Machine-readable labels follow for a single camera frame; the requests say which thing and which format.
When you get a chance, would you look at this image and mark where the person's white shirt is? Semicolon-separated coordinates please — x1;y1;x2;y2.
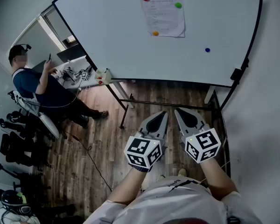
83;175;264;224

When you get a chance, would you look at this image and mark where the cream marker holder box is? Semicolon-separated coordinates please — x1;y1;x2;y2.
94;68;112;86

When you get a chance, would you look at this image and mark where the dark laptop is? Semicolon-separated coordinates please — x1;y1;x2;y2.
56;44;86;63

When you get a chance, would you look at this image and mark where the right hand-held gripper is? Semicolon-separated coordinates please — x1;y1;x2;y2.
174;108;222;164

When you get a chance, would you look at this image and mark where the thin white cable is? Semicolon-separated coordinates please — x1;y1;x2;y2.
40;77;84;108

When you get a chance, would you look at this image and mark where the grey gripper device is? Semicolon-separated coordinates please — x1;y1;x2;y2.
60;65;93;84

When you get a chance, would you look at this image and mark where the white whiteboard with black frame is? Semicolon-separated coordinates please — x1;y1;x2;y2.
52;0;264;88

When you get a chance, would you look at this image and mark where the crumpled printed paper sheet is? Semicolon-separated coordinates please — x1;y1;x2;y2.
137;0;186;38

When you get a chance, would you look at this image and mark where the black whiteboard stand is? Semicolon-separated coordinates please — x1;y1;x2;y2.
104;57;250;178

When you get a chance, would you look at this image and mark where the person's right forearm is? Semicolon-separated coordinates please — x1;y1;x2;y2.
199;157;239;202

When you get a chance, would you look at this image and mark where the black floor cable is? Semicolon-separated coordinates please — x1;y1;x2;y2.
62;129;113;192

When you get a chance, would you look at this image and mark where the white office chair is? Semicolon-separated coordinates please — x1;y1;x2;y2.
7;90;61;140

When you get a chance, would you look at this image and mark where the white desk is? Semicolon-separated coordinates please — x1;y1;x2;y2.
32;55;127;90

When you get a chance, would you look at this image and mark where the black office chair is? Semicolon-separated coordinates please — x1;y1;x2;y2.
0;110;52;168
0;161;52;203

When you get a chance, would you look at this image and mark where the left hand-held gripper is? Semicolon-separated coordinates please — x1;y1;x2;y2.
123;111;169;173

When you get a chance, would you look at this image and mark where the person's left forearm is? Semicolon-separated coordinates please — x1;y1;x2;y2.
106;166;148;205

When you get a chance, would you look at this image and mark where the black helmet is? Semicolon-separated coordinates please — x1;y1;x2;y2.
0;189;33;216

